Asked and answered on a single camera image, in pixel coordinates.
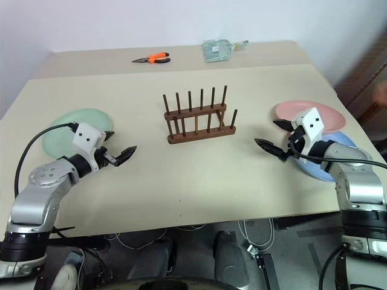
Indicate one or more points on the blue plate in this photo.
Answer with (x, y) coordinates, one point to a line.
(311, 170)

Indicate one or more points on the dark rounded shape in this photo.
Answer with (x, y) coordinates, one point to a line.
(229, 259)
(154, 259)

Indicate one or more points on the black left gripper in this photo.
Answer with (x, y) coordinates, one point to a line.
(106, 158)

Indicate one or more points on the wooden dish rack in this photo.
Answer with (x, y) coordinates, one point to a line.
(199, 137)

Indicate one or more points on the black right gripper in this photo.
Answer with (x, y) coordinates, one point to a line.
(297, 142)

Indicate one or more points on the brown wooden cabinet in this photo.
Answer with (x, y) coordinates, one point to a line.
(362, 81)

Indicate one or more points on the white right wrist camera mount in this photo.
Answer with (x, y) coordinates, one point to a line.
(313, 124)

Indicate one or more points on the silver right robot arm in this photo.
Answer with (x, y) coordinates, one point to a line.
(359, 184)

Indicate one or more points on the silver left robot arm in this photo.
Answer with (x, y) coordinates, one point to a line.
(36, 205)

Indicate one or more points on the orange black pliers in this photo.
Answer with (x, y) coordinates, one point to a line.
(155, 57)

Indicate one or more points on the green plate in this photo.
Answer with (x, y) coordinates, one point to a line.
(90, 116)

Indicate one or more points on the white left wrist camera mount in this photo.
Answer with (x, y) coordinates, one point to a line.
(87, 137)

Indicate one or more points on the black metal bracket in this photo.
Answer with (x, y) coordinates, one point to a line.
(267, 269)

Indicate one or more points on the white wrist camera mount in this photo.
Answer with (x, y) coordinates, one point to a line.
(87, 137)
(313, 124)

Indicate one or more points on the clear plastic bag green contents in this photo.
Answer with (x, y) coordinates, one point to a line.
(216, 49)

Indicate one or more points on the pink red plate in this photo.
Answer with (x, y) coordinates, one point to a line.
(290, 109)

